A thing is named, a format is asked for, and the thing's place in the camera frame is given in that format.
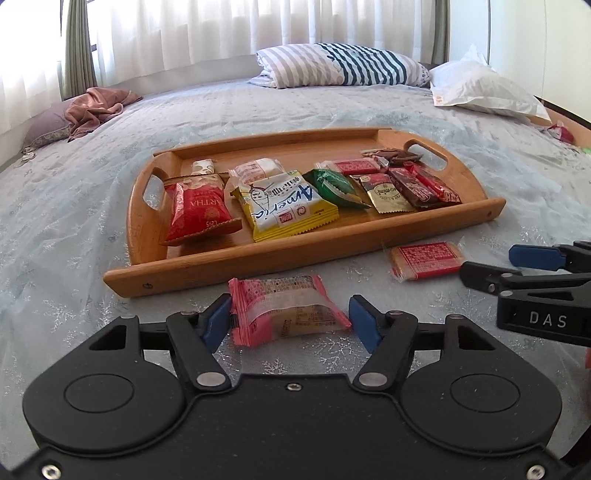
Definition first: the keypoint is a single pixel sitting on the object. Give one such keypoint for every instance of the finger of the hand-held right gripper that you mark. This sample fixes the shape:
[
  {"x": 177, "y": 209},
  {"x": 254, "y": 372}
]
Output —
[
  {"x": 533, "y": 257},
  {"x": 485, "y": 276}
]

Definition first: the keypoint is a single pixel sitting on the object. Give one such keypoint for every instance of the grey-green curtain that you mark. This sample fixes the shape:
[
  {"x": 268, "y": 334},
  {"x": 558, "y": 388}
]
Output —
[
  {"x": 78, "y": 46},
  {"x": 442, "y": 32}
]

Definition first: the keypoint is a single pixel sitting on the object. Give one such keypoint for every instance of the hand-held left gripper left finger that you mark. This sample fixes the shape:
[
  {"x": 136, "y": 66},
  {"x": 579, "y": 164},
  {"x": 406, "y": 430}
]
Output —
[{"x": 216, "y": 321}]

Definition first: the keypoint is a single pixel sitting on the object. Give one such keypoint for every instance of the red label biscuit packet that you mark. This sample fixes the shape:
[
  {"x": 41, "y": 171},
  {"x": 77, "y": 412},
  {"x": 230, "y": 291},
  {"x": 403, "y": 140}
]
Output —
[{"x": 427, "y": 258}]

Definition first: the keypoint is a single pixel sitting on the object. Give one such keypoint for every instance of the cream fruit candy packet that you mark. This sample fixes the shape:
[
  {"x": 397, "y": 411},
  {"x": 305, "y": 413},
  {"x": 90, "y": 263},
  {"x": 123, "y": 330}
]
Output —
[{"x": 381, "y": 194}]

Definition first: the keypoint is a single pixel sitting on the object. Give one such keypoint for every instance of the yellow white snack packet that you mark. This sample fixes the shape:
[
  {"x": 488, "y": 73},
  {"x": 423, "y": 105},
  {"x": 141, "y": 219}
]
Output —
[{"x": 281, "y": 207}]

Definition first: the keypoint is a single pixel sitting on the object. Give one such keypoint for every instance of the white sheer curtain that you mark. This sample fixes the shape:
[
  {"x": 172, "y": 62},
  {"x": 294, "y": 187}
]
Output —
[{"x": 231, "y": 27}]

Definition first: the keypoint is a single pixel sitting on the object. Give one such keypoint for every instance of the white pillow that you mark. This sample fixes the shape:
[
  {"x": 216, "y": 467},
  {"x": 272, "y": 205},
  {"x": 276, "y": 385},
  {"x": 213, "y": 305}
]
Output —
[{"x": 480, "y": 87}]

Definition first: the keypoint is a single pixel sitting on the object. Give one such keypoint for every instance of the person's right hand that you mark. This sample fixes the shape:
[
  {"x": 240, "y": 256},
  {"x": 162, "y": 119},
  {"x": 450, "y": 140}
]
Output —
[{"x": 588, "y": 359}]

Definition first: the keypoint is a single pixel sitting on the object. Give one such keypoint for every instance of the dark brown foil packet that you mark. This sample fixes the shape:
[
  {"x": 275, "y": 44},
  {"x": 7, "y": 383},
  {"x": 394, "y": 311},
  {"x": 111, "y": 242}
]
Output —
[{"x": 401, "y": 157}]

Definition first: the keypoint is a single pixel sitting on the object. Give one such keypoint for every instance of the cream nougat packet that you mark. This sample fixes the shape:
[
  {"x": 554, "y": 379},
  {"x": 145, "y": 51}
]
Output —
[{"x": 204, "y": 167}]

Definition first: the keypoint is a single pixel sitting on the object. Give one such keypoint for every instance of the red gold chips bag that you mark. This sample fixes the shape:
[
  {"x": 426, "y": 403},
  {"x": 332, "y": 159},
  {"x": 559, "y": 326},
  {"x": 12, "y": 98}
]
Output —
[{"x": 198, "y": 212}]

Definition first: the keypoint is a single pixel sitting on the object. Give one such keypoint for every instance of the green snack packet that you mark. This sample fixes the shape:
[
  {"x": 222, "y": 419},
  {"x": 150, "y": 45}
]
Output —
[{"x": 330, "y": 184}]

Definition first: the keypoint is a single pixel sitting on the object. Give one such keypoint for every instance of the purple pillow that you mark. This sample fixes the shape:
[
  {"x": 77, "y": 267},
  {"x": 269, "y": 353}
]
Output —
[{"x": 46, "y": 122}]

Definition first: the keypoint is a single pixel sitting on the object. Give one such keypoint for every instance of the long red snack packet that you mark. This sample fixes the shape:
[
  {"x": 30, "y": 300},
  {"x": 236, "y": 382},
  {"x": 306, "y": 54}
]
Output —
[{"x": 441, "y": 184}]

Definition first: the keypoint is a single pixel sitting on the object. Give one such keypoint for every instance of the wooden tray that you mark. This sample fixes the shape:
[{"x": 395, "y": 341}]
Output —
[{"x": 277, "y": 143}]

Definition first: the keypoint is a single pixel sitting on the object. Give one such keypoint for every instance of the pink-edged cake packet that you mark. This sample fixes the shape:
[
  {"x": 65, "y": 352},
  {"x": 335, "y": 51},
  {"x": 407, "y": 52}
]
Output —
[{"x": 281, "y": 309}]

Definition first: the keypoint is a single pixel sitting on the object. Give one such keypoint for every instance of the pink cloth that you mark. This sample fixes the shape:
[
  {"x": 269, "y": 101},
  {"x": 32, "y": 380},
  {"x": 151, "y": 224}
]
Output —
[{"x": 99, "y": 108}]

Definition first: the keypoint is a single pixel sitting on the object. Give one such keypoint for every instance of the striped pillow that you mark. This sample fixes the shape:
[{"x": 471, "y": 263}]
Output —
[{"x": 332, "y": 64}]

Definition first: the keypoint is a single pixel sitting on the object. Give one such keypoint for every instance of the pink red wafer packet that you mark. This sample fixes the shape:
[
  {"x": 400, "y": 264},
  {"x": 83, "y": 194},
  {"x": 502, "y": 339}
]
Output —
[{"x": 355, "y": 166}]

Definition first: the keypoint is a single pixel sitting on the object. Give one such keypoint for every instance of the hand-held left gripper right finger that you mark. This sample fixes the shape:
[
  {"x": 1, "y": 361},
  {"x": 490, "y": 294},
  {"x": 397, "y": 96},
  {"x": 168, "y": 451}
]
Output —
[{"x": 364, "y": 323}]

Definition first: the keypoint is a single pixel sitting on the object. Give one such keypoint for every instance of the small white item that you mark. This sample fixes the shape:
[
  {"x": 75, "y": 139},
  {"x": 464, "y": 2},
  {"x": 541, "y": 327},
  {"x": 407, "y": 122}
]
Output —
[{"x": 25, "y": 158}]

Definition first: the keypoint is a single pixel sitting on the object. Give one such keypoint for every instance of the clear red white packet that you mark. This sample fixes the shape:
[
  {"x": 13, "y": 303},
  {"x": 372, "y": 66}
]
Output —
[{"x": 256, "y": 170}]

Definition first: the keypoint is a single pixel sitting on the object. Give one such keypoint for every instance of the dark red chocolate bar wrapper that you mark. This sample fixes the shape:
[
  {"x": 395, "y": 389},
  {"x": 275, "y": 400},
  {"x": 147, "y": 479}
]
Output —
[{"x": 413, "y": 187}]

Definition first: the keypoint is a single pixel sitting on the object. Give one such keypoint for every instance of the wooden bed frame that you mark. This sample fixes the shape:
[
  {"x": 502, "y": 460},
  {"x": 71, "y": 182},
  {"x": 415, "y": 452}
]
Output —
[{"x": 540, "y": 119}]

